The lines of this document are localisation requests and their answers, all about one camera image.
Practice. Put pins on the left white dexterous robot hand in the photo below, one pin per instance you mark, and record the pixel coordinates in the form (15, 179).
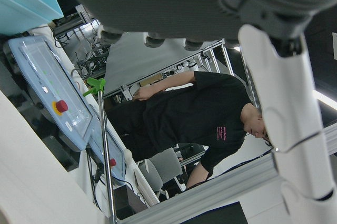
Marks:
(184, 3)

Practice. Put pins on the person in black t-shirt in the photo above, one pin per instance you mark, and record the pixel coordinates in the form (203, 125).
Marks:
(189, 113)

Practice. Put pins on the metal claw grabber tool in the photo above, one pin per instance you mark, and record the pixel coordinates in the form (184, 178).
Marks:
(94, 84)

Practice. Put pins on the large grey teach pendant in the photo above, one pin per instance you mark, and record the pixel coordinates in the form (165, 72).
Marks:
(52, 82)

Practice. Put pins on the grey office chair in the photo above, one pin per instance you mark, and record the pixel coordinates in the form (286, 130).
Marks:
(163, 166)

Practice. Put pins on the small grey teach pendant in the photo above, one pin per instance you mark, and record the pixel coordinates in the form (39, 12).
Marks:
(117, 155)

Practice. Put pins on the black pendant stand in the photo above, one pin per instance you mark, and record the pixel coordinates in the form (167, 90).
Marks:
(60, 155)

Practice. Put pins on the aluminium frame workbench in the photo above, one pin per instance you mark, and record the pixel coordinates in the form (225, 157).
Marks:
(158, 61)

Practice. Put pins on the aluminium profile post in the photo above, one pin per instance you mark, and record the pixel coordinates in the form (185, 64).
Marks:
(210, 189)

